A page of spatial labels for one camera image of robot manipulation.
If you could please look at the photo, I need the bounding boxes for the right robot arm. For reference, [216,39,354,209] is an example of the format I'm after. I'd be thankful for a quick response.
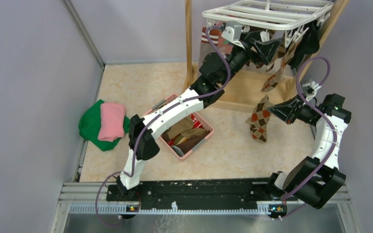
[265,94,351,209]

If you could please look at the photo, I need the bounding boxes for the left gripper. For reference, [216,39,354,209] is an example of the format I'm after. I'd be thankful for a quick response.
[219,31,282,86]

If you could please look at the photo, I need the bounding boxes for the pink plastic basket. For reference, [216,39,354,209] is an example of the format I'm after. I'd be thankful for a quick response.
[144,94,215,161]

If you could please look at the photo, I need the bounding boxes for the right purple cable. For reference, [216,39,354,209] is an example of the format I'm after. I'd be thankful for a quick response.
[278,57,339,221]

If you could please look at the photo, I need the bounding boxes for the white clip hanger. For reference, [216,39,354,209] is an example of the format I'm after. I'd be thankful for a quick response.
[202,0,334,47]

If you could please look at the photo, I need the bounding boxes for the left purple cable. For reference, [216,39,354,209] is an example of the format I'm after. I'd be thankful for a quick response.
[95,25,232,227]

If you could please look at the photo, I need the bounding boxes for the green cloth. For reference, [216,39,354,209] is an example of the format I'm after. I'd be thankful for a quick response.
[78,100,130,151]

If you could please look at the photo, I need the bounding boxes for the pink folded cloth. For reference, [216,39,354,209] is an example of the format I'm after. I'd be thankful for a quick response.
[98,102,126,142]

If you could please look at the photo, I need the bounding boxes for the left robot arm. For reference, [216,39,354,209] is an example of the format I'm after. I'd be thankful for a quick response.
[117,32,282,201]

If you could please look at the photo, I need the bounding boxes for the striped socks in basket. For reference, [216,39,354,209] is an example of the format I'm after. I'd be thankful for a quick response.
[160,112,211,155]

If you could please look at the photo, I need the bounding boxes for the wooden rack stand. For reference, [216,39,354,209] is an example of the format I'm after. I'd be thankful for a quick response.
[180,0,351,113]

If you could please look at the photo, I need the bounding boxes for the black sock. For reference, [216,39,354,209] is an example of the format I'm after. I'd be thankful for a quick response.
[288,20,320,69]

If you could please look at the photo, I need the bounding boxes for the purple cable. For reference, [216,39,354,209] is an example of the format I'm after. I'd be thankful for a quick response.
[95,25,232,227]
[278,57,339,221]

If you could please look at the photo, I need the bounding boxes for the beige argyle sock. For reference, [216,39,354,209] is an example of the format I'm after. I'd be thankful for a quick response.
[261,42,299,92]
[245,95,274,143]

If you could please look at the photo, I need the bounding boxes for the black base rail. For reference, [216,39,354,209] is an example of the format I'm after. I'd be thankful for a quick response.
[106,178,304,220]

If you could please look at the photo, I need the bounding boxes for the maroon striped sock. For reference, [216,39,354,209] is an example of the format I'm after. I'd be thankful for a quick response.
[198,27,226,75]

